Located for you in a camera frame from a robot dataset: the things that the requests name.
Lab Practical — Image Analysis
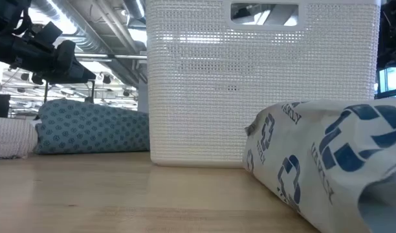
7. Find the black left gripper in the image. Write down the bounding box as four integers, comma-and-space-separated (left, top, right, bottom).
0, 32, 97, 85

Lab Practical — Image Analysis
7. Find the white gauze bandage roll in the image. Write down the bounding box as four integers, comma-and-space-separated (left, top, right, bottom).
0, 116, 39, 160

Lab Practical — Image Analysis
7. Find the white perforated plastic basket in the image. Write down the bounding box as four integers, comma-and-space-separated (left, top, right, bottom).
145, 0, 382, 168

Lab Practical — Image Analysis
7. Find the white pouch with blue crosses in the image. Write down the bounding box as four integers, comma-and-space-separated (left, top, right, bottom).
242, 98, 396, 233

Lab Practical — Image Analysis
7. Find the grey horizontal ceiling pipe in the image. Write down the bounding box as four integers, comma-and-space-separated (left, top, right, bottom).
74, 53, 148, 61

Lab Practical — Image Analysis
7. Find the teal patterned fabric pouch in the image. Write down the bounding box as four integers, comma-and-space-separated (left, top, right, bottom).
34, 98, 151, 155

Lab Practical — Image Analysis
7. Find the black computer monitor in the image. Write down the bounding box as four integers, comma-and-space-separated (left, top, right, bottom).
0, 93, 11, 118

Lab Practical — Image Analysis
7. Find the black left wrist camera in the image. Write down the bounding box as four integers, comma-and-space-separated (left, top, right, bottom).
31, 21, 63, 49

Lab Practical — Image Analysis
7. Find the window with dark frame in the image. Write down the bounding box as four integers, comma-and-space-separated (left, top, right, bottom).
375, 66, 396, 99

